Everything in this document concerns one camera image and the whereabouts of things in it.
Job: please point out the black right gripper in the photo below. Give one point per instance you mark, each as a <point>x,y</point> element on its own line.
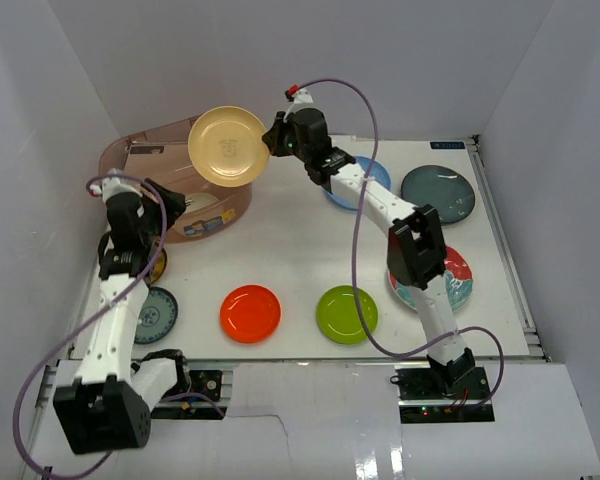
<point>274,137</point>

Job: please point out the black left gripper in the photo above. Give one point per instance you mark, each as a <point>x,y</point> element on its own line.
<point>169,204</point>

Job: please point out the beige plastic plate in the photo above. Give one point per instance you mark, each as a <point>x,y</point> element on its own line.
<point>225,146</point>

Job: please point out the orange plastic plate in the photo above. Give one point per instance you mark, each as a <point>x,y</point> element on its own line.
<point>250,314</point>

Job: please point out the lime green plastic plate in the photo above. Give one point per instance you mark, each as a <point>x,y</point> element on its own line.
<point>337,316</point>

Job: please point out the cream plate with black flowers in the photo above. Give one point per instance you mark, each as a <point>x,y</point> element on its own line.
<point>197,202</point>

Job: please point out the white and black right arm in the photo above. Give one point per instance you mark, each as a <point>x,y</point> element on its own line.
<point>416,250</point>

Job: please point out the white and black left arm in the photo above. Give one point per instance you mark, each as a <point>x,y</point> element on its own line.
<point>107,405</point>

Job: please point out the pink translucent plastic bin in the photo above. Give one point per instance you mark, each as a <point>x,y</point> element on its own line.
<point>161,154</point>

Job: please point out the yellow and black patterned plate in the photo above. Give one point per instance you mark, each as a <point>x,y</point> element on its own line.
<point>158,269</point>

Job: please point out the blue and white porcelain plate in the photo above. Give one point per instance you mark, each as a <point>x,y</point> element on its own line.
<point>157,317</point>

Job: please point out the light blue plastic plate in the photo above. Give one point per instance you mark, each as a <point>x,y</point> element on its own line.
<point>378,172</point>

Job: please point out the small blue label sticker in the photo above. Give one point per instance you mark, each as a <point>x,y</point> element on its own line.
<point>447,145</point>

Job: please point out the dark teal ceramic plate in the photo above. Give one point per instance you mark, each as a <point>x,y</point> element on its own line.
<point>449,192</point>

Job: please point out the red plate with teal waves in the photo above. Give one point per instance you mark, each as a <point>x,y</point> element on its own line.
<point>459,282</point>

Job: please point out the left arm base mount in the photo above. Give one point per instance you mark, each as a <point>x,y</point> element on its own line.
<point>216,385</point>

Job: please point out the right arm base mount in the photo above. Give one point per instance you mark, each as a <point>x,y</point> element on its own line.
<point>425,399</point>

